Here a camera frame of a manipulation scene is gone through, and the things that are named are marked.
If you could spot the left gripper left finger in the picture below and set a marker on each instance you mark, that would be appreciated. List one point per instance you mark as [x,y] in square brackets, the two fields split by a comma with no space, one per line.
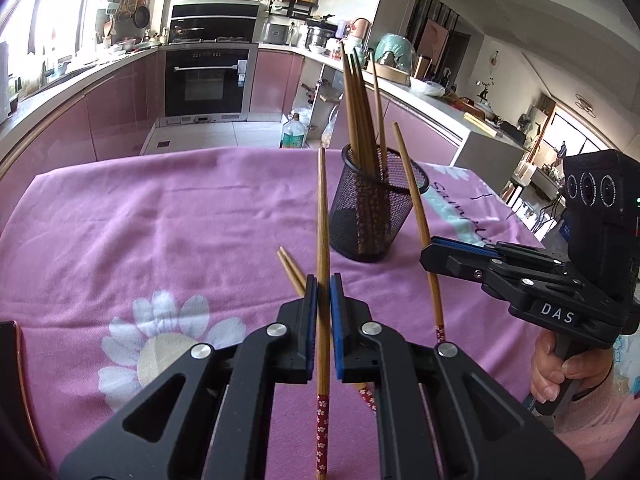
[208,415]

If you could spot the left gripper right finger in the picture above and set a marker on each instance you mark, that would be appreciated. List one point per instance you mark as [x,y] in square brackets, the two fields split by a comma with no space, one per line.
[440,415]

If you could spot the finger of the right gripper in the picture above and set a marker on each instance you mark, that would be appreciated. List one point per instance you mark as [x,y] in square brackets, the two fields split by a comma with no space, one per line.
[472,270]
[446,247]

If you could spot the black mesh utensil cup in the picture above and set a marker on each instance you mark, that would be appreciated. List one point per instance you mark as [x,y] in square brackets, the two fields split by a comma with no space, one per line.
[395,202]

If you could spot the pink sleeve right forearm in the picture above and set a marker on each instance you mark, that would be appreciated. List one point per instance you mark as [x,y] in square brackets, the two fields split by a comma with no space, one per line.
[595,426]

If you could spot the person's right hand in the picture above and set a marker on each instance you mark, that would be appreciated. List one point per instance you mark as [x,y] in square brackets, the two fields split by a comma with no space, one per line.
[549,372]

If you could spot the chopstick in cup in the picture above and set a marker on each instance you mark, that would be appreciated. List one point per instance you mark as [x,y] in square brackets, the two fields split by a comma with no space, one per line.
[379,120]
[364,154]

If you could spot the pink floral tablecloth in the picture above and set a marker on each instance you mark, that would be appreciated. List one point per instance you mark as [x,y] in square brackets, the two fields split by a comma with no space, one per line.
[99,261]

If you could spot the green bag on counter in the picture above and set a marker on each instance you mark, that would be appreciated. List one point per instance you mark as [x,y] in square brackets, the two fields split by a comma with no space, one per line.
[397,47]

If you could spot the chopstick in cup right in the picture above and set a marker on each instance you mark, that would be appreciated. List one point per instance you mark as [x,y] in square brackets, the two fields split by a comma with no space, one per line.
[379,120]

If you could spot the black built-in oven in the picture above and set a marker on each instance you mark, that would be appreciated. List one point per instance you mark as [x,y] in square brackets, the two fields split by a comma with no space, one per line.
[209,82]

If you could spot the black range hood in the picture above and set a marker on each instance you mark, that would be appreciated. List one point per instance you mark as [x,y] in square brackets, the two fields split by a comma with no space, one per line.
[213,21]

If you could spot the black frying pan hanging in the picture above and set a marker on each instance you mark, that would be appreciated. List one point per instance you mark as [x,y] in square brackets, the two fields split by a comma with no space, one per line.
[141,17]

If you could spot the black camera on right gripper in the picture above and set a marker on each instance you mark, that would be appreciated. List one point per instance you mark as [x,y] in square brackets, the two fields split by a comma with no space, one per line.
[602,216]

